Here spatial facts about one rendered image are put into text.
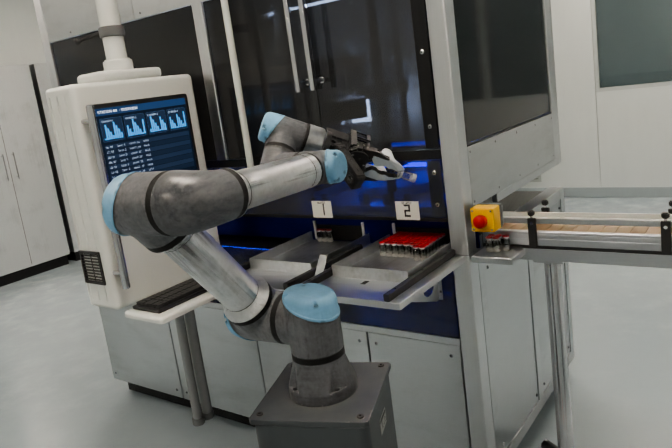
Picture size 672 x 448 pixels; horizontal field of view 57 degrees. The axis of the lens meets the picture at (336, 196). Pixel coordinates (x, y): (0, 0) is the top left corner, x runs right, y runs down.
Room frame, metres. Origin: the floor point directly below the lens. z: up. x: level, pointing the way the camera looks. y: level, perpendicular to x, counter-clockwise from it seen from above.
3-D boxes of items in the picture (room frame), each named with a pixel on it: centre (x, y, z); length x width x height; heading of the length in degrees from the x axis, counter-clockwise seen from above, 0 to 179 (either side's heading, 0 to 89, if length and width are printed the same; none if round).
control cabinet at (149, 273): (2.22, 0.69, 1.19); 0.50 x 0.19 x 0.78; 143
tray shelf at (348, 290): (1.89, 0.01, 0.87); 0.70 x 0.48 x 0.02; 53
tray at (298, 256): (2.05, 0.11, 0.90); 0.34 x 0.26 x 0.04; 143
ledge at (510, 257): (1.81, -0.47, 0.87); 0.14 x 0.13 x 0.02; 143
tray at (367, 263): (1.85, -0.16, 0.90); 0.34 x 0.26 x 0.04; 143
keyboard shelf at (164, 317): (2.09, 0.56, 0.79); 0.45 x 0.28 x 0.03; 143
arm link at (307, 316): (1.28, 0.09, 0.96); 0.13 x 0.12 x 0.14; 58
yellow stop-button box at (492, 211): (1.79, -0.44, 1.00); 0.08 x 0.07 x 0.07; 143
